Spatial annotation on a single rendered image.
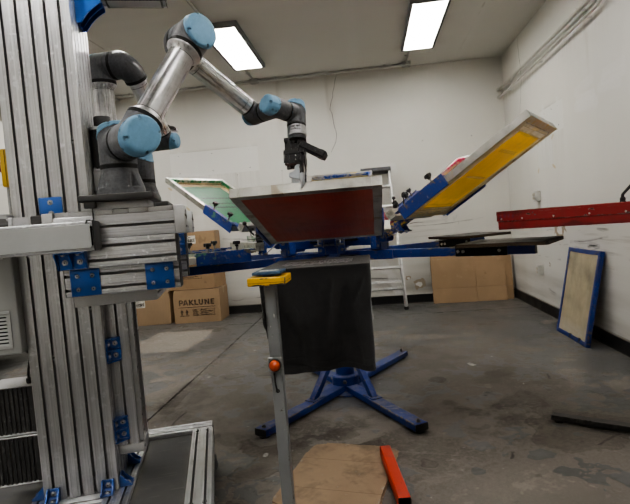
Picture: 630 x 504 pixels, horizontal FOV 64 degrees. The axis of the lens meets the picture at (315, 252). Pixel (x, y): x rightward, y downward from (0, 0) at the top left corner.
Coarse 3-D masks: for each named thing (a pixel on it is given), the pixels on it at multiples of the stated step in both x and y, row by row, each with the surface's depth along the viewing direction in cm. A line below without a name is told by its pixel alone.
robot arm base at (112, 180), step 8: (104, 168) 160; (112, 168) 160; (120, 168) 160; (128, 168) 162; (136, 168) 165; (104, 176) 160; (112, 176) 159; (120, 176) 160; (128, 176) 161; (136, 176) 163; (104, 184) 161; (112, 184) 158; (120, 184) 159; (128, 184) 160; (136, 184) 163; (104, 192) 159; (112, 192) 158; (120, 192) 159; (128, 192) 160
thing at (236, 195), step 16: (240, 192) 194; (256, 192) 193; (272, 192) 192; (288, 192) 191; (304, 192) 191; (320, 192) 192; (240, 208) 207; (256, 224) 231; (272, 240) 263; (304, 240) 266
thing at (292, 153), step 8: (296, 136) 194; (304, 136) 195; (288, 144) 195; (296, 144) 195; (288, 152) 193; (296, 152) 192; (304, 152) 192; (288, 160) 192; (296, 160) 192; (304, 160) 192; (288, 168) 199
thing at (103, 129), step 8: (112, 120) 159; (120, 120) 160; (104, 128) 159; (96, 136) 162; (104, 136) 158; (104, 144) 158; (104, 152) 160; (112, 152) 157; (104, 160) 160; (112, 160) 159; (120, 160) 160; (128, 160) 160; (136, 160) 165
